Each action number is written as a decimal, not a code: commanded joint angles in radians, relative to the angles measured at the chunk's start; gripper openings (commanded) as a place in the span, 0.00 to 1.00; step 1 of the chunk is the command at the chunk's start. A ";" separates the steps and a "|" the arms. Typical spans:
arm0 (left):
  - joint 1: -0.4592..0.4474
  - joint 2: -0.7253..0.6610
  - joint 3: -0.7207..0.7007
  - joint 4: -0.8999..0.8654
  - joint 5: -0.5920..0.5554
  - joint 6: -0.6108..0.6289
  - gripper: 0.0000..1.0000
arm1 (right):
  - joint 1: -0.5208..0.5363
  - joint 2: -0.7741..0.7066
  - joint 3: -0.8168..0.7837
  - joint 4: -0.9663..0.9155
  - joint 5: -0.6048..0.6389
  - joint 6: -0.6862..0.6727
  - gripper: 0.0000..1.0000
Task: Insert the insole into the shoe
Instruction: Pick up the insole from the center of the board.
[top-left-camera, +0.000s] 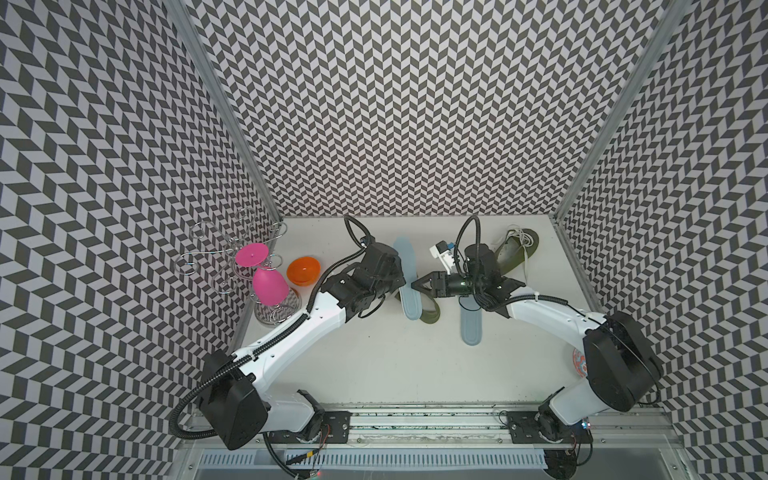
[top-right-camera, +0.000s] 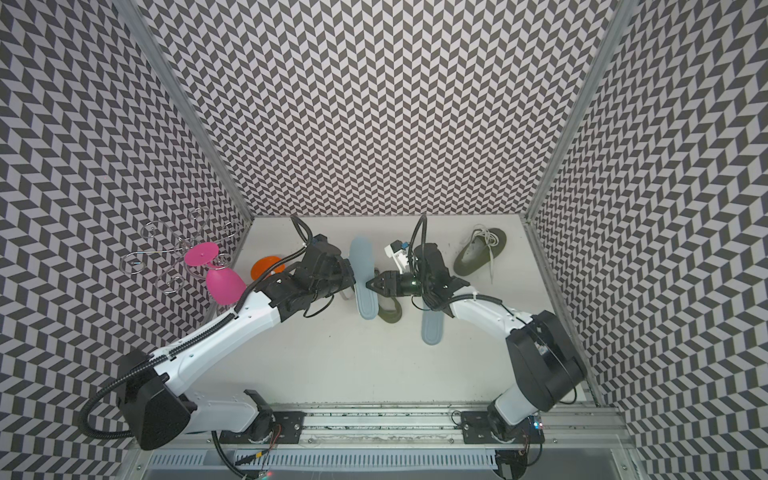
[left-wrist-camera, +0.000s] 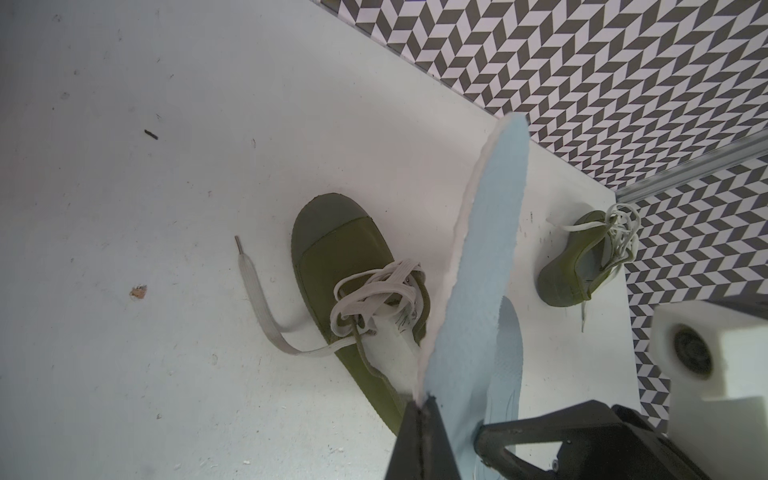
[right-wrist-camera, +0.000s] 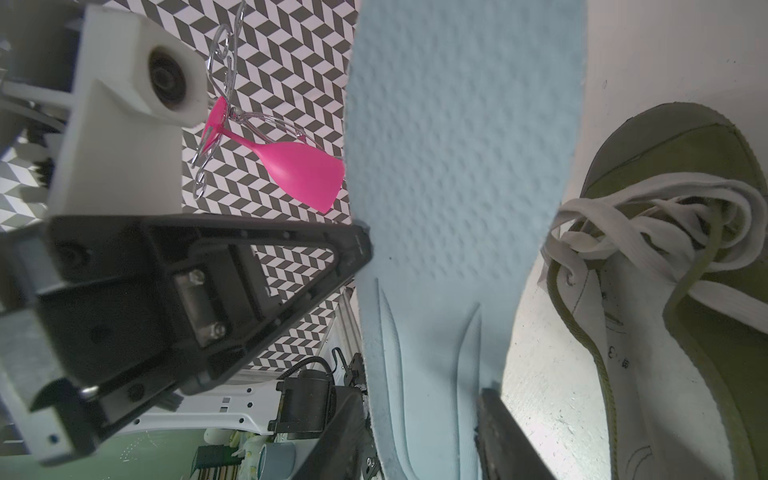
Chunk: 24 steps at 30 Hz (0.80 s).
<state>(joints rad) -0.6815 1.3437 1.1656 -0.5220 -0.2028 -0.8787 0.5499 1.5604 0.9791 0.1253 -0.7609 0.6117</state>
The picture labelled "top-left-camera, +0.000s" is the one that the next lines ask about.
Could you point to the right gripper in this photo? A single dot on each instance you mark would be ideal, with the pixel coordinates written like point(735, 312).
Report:
point(439, 281)

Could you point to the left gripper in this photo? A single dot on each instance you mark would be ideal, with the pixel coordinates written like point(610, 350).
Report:
point(396, 276)

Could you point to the green shoe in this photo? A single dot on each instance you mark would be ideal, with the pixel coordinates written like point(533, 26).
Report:
point(515, 248)
point(427, 309)

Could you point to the blue insole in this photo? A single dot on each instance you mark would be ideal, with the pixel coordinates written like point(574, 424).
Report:
point(470, 321)
point(407, 257)

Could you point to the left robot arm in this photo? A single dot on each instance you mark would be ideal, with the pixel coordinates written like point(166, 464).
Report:
point(240, 399)

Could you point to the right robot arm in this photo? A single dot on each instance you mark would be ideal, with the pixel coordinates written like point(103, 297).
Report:
point(621, 366)

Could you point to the orange plastic cup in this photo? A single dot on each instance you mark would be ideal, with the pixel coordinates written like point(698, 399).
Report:
point(304, 271)

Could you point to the pink plastic wine glass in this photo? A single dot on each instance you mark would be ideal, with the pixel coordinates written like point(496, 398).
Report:
point(268, 284)

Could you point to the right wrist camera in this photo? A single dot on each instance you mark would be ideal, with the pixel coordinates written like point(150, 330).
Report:
point(444, 253)

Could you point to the wire glass rack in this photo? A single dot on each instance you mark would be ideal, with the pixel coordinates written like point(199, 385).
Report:
point(218, 247)

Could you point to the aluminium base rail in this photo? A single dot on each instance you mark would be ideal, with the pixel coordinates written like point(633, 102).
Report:
point(490, 425)

